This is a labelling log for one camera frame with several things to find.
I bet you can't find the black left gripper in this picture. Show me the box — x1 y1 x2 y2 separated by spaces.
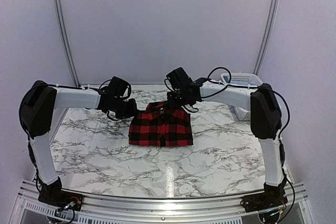
111 97 139 120

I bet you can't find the red black plaid shirt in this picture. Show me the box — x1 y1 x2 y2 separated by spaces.
129 101 193 147

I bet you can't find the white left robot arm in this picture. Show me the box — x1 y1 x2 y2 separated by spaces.
19 77 137 185

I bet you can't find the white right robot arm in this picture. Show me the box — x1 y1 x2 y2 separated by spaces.
164 67 286 207

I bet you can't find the light blue shirt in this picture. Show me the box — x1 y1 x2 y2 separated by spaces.
223 76 231 83

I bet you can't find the white plastic basket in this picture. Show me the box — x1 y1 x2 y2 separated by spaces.
219 73 263 121

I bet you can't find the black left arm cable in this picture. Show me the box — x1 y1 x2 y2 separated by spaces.
55 78 132 120

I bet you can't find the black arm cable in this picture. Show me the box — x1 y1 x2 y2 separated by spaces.
164 67 291 138
55 78 132 120

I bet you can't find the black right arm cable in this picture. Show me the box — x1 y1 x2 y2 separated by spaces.
164 67 291 138

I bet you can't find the right aluminium corner post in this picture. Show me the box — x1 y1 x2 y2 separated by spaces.
253 0 279 76

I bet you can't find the aluminium corner post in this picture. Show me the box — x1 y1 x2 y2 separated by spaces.
253 0 279 76
54 0 80 87

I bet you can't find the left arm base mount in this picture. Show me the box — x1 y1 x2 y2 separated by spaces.
36 177 83 211

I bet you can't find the left aluminium corner post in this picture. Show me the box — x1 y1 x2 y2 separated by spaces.
54 0 80 87

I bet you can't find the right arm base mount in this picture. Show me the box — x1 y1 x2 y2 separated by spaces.
240 180 288 212

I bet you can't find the aluminium front frame rail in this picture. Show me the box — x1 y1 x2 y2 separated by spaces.
9 180 315 223

